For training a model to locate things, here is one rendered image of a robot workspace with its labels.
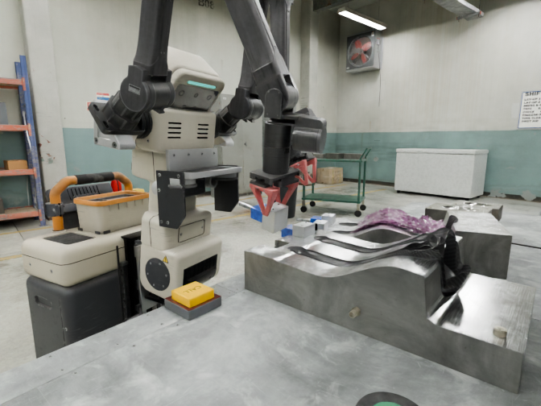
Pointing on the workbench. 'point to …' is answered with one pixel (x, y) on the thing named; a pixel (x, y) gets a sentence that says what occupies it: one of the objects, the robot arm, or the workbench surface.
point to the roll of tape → (384, 399)
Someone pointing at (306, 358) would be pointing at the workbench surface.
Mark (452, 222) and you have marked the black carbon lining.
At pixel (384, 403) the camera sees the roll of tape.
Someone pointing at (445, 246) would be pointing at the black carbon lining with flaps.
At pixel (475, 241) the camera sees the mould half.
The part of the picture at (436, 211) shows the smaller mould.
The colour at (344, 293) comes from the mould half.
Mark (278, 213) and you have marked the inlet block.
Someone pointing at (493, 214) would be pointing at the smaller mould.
